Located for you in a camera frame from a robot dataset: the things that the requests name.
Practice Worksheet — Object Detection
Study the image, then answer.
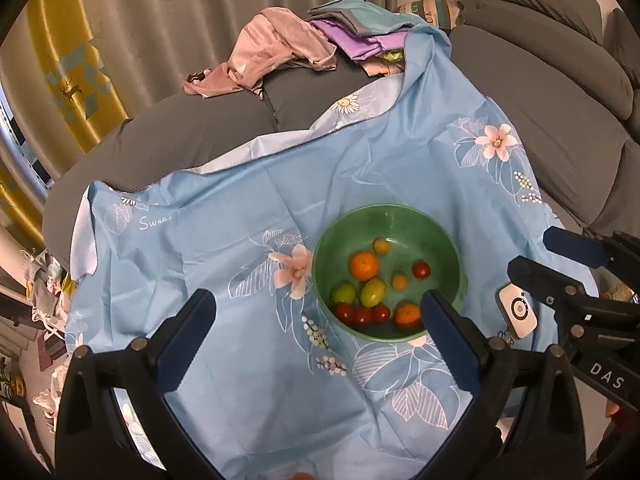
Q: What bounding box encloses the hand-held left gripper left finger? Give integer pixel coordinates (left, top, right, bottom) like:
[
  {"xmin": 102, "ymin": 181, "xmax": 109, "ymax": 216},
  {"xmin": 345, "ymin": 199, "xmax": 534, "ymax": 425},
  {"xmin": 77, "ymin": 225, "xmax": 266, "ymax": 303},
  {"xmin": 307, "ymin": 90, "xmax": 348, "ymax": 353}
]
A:
[{"xmin": 55, "ymin": 288, "xmax": 218, "ymax": 480}]

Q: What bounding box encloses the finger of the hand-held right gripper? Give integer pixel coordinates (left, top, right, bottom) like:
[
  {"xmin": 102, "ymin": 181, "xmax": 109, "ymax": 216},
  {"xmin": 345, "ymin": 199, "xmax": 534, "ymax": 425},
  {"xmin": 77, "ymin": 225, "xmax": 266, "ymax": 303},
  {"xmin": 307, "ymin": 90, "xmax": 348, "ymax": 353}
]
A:
[
  {"xmin": 543, "ymin": 226, "xmax": 615, "ymax": 270},
  {"xmin": 507, "ymin": 256, "xmax": 601, "ymax": 313}
]

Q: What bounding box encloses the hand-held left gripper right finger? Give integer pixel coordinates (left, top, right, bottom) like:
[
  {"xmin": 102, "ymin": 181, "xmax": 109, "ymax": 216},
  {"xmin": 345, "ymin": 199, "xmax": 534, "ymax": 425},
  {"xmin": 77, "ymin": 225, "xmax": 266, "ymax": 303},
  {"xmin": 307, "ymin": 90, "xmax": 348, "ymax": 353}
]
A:
[{"xmin": 420, "ymin": 289, "xmax": 587, "ymax": 480}]

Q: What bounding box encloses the small orange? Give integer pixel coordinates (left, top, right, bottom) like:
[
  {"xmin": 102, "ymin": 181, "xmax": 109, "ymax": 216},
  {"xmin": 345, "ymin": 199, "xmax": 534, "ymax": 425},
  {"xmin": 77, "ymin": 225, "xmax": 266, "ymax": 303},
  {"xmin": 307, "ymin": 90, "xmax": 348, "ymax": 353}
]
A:
[{"xmin": 394, "ymin": 302, "xmax": 421, "ymax": 329}]

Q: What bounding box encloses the green plastic bowl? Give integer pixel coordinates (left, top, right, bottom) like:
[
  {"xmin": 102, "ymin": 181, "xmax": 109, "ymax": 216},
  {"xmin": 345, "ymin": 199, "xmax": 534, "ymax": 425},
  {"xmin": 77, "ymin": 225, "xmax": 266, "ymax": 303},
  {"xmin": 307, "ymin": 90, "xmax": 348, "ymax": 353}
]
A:
[{"xmin": 312, "ymin": 203, "xmax": 470, "ymax": 343}]

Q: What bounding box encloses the large orange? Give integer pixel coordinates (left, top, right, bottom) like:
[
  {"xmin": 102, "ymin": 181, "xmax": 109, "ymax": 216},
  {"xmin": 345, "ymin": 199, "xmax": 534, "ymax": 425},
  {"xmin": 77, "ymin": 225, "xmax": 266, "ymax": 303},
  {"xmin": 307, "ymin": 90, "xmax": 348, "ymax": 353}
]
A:
[{"xmin": 348, "ymin": 251, "xmax": 381, "ymax": 281}]

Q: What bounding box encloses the blue floral bed sheet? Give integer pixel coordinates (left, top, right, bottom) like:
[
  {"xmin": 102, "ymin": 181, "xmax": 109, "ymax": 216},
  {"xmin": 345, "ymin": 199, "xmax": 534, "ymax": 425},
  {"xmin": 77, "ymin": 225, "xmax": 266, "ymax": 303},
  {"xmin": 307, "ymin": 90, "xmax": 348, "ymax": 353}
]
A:
[{"xmin": 65, "ymin": 22, "xmax": 601, "ymax": 480}]

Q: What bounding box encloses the pile of clothes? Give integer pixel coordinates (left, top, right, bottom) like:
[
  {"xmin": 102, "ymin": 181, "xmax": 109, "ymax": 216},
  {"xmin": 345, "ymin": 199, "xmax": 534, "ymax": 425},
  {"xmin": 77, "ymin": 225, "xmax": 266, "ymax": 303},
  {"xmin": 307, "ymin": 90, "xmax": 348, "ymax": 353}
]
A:
[{"xmin": 20, "ymin": 247, "xmax": 83, "ymax": 436}]

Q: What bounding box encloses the grey sofa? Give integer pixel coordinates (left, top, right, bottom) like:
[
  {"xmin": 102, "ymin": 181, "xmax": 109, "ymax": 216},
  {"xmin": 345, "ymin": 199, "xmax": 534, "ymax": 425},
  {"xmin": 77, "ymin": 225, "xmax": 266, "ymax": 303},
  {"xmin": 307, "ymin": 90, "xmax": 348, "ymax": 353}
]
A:
[{"xmin": 42, "ymin": 0, "xmax": 640, "ymax": 271}]

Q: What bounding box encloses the yellow green cloth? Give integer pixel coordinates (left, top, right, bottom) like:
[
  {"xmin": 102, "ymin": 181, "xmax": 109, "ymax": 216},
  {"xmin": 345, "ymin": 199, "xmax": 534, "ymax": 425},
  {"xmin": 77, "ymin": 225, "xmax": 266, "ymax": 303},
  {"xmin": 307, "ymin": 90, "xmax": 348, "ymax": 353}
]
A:
[{"xmin": 361, "ymin": 47, "xmax": 406, "ymax": 77}]

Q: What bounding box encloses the patterned cushion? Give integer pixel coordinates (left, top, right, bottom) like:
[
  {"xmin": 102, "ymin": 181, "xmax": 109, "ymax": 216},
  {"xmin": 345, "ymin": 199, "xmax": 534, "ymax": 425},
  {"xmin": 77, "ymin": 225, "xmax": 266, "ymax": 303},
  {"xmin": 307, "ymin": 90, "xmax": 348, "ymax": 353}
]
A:
[{"xmin": 397, "ymin": 0, "xmax": 463, "ymax": 30}]

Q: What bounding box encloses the yellow patterned curtain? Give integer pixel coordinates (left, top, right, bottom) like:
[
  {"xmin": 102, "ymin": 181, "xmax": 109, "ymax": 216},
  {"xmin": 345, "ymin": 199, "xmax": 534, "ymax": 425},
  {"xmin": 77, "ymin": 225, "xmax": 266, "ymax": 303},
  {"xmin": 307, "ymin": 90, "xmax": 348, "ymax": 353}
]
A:
[{"xmin": 24, "ymin": 0, "xmax": 132, "ymax": 157}]

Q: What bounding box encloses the pink garment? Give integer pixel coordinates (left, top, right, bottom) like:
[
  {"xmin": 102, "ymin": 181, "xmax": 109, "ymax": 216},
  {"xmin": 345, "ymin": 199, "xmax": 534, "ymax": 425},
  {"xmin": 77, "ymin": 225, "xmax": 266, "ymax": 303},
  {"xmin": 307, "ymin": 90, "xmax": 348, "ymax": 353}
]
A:
[{"xmin": 184, "ymin": 7, "xmax": 339, "ymax": 99}]

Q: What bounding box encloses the purple cloth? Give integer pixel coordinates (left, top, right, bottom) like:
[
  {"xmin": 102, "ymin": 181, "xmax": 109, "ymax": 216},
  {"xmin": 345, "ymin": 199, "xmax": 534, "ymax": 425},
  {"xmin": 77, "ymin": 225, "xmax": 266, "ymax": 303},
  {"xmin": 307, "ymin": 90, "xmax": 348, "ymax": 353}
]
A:
[{"xmin": 317, "ymin": 19, "xmax": 407, "ymax": 62}]

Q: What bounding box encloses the teal and grey cloth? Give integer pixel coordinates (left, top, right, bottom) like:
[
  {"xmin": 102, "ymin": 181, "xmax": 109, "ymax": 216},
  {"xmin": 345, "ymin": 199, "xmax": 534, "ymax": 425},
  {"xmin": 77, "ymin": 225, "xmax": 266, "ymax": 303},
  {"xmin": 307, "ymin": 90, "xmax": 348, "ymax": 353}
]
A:
[{"xmin": 307, "ymin": 0, "xmax": 418, "ymax": 37}]

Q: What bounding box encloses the beige curtain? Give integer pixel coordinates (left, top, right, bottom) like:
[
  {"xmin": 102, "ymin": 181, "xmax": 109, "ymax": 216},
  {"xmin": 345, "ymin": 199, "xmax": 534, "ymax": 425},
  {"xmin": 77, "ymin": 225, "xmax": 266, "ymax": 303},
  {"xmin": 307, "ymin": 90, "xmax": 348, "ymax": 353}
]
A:
[{"xmin": 0, "ymin": 0, "xmax": 398, "ymax": 196}]

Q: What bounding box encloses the white small camera device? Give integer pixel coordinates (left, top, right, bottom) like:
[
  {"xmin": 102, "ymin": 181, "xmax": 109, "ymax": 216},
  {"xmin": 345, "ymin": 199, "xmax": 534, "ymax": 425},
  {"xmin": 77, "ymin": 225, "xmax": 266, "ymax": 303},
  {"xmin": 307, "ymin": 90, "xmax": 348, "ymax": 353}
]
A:
[{"xmin": 495, "ymin": 283, "xmax": 539, "ymax": 339}]

